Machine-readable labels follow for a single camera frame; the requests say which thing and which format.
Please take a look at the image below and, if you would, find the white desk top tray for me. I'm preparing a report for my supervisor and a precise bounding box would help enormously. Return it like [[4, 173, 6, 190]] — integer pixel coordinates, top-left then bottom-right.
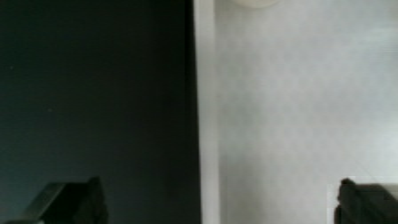
[[194, 0, 398, 224]]

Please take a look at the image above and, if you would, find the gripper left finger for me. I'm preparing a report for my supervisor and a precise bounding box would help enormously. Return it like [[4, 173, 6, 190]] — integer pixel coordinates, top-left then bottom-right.
[[22, 177, 109, 224]]

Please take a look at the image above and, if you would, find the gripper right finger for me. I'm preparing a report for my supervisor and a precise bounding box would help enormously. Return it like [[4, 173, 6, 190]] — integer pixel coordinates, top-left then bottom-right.
[[335, 178, 398, 224]]

